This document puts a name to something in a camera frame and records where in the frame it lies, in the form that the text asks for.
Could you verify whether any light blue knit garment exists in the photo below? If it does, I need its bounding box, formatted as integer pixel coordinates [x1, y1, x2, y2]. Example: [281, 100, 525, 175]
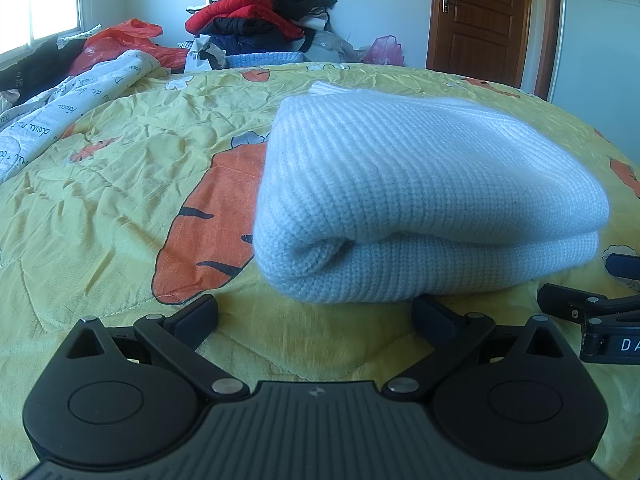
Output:
[225, 51, 313, 69]

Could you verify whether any white knit sweater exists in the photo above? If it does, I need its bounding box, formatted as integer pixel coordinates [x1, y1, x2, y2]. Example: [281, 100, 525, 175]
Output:
[252, 81, 611, 306]

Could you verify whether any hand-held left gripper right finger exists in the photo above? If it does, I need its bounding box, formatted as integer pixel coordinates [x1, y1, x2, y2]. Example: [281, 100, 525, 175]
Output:
[381, 292, 566, 403]

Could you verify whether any white flowered panel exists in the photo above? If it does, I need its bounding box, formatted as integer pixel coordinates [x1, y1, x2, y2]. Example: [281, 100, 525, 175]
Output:
[547, 0, 640, 156]

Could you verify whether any brown wooden door frame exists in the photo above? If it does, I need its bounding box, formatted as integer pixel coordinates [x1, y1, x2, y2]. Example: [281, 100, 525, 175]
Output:
[425, 0, 563, 101]

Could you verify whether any pink plastic bag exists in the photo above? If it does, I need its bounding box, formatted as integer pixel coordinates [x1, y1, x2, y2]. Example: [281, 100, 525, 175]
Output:
[362, 35, 406, 67]

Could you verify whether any white lettered quilt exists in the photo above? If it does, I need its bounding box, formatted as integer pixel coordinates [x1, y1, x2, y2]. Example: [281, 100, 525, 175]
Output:
[0, 50, 163, 183]

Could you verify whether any dark cloth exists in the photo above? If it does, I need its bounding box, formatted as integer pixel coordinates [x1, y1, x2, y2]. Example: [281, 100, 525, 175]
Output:
[0, 36, 88, 106]

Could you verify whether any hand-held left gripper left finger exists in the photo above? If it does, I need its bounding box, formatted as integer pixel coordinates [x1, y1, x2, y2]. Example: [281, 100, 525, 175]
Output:
[65, 293, 251, 402]

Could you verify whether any yellow carrot print blanket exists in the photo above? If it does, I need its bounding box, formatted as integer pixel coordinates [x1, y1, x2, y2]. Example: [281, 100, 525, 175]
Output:
[0, 62, 640, 466]

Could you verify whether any brown wooden door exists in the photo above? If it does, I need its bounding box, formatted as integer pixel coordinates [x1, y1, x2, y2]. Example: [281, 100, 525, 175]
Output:
[432, 0, 533, 88]

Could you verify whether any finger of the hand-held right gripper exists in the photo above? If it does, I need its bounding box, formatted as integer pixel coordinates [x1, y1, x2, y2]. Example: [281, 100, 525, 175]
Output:
[604, 253, 640, 279]
[537, 283, 640, 323]

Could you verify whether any grey white plastic bag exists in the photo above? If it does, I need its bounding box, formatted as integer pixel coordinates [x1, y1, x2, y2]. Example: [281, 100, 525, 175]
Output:
[185, 35, 228, 75]

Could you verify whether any dark navy jacket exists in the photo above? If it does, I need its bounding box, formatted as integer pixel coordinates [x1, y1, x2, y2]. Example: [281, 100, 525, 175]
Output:
[200, 17, 301, 56]

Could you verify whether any red plastic bag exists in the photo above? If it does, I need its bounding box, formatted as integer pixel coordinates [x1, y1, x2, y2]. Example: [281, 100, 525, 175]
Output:
[67, 19, 193, 77]

